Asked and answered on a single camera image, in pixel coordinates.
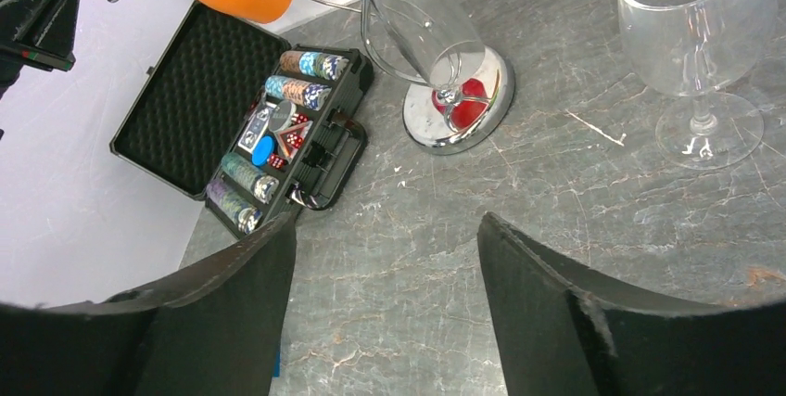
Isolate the clear wine glass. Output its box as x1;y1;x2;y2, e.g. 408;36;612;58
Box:
617;0;778;170
361;0;485;99

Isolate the blue poker chip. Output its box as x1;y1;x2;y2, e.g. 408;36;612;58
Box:
251;135;276;166

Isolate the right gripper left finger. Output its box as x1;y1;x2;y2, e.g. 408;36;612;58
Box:
1;215;297;395

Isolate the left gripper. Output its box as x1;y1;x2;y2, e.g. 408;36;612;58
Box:
1;0;80;93

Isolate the black poker chip case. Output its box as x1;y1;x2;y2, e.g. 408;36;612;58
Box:
109;2;374;238

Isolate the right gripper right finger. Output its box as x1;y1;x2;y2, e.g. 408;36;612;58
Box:
477;212;785;395

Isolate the chrome wine glass rack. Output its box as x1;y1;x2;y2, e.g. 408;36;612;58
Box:
106;0;515;157

